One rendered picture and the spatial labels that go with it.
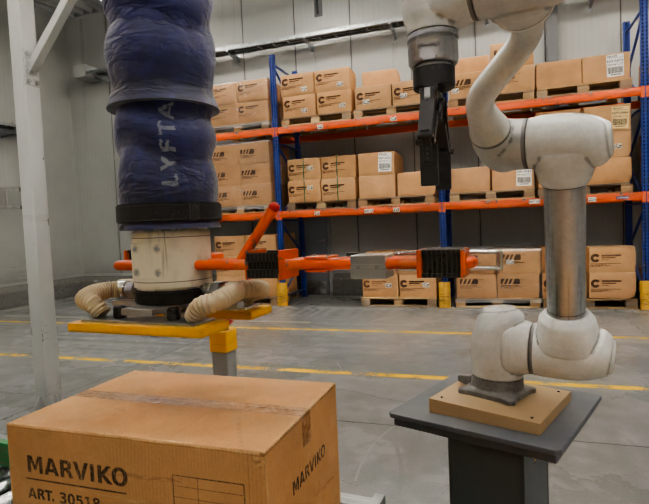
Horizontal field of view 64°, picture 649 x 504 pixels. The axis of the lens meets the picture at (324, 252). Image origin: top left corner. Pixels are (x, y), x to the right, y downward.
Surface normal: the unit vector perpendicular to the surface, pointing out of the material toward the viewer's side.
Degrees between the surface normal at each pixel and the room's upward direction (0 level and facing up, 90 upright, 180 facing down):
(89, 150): 90
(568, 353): 105
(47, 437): 90
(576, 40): 90
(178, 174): 75
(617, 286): 90
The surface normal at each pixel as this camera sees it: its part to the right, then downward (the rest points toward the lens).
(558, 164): -0.48, 0.47
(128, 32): -0.25, -0.12
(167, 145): 0.28, 0.29
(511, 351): -0.47, 0.02
